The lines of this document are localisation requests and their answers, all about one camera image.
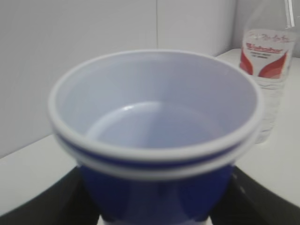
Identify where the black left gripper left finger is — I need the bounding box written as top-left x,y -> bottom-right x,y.
0,168 -> 100,225

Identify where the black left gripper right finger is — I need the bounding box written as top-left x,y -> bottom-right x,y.
210,167 -> 300,225

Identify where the clear Wahaha water bottle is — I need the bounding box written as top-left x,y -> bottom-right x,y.
240,0 -> 300,143

